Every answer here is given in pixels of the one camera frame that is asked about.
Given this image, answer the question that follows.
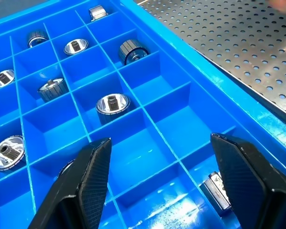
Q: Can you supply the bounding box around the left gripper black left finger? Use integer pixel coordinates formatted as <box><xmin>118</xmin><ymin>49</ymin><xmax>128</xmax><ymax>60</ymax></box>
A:
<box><xmin>28</xmin><ymin>137</ymin><xmax>113</xmax><ymax>229</ymax></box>

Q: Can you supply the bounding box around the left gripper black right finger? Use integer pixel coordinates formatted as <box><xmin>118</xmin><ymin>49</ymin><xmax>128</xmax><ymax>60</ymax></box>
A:
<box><xmin>210</xmin><ymin>133</ymin><xmax>286</xmax><ymax>229</ymax></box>

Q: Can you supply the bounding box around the silver metal roller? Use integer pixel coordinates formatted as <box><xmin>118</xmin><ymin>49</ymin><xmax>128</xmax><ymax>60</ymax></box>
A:
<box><xmin>88</xmin><ymin>4</ymin><xmax>109</xmax><ymax>22</ymax></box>
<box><xmin>63</xmin><ymin>39</ymin><xmax>89</xmax><ymax>56</ymax></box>
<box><xmin>199</xmin><ymin>171</ymin><xmax>232</xmax><ymax>212</ymax></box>
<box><xmin>26</xmin><ymin>30</ymin><xmax>49</xmax><ymax>48</ymax></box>
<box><xmin>96</xmin><ymin>93</ymin><xmax>132</xmax><ymax>126</ymax></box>
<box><xmin>118</xmin><ymin>39</ymin><xmax>150</xmax><ymax>66</ymax></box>
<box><xmin>0</xmin><ymin>135</ymin><xmax>26</xmax><ymax>172</ymax></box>
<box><xmin>58</xmin><ymin>159</ymin><xmax>76</xmax><ymax>177</ymax></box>
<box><xmin>0</xmin><ymin>69</ymin><xmax>16</xmax><ymax>89</ymax></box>
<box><xmin>37</xmin><ymin>77</ymin><xmax>69</xmax><ymax>104</ymax></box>

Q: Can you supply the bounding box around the blue plastic compartment tray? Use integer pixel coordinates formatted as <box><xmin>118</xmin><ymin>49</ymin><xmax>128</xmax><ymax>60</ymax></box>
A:
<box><xmin>0</xmin><ymin>0</ymin><xmax>286</xmax><ymax>229</ymax></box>

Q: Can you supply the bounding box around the perforated steel tray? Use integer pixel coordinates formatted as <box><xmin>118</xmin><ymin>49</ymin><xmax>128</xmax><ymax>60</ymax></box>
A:
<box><xmin>133</xmin><ymin>0</ymin><xmax>286</xmax><ymax>126</ymax></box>

